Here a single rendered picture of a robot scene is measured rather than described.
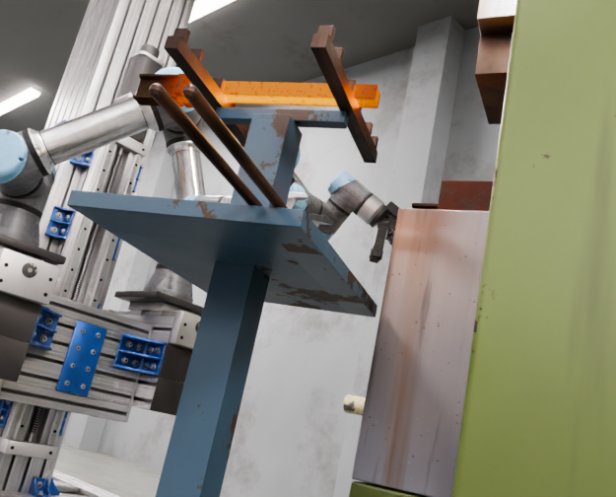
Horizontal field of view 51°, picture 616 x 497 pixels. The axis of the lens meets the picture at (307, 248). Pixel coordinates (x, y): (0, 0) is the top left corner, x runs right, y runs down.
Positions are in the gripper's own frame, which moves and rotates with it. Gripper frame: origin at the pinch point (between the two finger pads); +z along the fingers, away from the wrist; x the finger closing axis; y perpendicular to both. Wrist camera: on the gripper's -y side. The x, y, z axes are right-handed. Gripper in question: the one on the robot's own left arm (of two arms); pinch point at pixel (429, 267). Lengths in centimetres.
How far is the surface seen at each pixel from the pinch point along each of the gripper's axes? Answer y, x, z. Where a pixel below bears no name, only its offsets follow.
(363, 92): -15, -85, -23
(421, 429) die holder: -44, -68, 15
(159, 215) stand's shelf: -50, -97, -26
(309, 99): -20, -81, -29
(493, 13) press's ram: 28, -59, -23
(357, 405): -40.8, -3.5, 8.7
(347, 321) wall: 33, 306, -21
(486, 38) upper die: 27, -54, -21
